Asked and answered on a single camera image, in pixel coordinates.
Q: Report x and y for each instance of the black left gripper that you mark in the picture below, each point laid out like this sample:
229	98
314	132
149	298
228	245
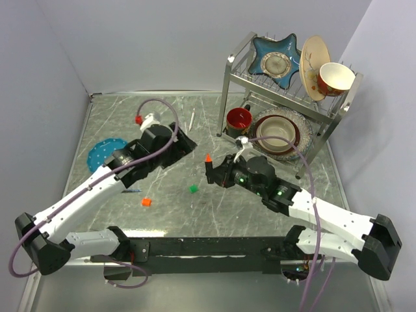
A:
177	148

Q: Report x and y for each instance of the blue ballpoint pen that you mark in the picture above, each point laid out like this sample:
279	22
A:
131	191

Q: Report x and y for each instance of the black orange highlighter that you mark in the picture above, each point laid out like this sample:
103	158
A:
209	169

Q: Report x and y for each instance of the steel dish rack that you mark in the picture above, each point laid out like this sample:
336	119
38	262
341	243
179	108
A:
261	92

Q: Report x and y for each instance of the black floral mug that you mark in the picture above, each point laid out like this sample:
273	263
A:
238	121

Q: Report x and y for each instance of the teal polka dot plate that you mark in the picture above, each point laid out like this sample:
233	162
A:
103	150

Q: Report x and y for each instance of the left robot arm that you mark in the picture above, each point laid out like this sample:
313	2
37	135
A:
47	237

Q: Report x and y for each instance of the blue speckled plate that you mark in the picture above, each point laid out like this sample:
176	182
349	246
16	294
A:
304	132

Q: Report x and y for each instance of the white pink acrylic marker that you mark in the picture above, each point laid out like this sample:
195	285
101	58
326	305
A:
192	119

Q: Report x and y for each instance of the cream floral plate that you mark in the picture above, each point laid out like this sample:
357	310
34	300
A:
314	54

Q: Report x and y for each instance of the dark red plate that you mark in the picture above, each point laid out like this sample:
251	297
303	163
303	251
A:
294	136

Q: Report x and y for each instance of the red white bowl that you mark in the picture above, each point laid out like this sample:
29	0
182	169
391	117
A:
334	79

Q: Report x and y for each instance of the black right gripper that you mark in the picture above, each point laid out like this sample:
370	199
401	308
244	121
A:
220	174

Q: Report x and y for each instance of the blue star shaped dish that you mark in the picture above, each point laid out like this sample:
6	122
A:
278	60

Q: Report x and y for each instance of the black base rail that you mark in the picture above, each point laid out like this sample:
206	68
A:
146	256

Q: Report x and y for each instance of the beige bowl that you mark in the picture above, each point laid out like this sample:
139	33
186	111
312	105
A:
276	131

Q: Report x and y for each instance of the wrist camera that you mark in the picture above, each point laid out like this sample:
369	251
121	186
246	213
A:
245	148
148	120

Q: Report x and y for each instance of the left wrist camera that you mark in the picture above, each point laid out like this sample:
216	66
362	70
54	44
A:
148	120

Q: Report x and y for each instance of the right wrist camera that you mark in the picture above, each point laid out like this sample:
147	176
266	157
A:
245	148

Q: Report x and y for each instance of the orange highlighter cap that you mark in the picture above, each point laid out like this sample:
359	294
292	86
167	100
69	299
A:
146	202

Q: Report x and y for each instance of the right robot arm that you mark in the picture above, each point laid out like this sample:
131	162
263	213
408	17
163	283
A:
370	242

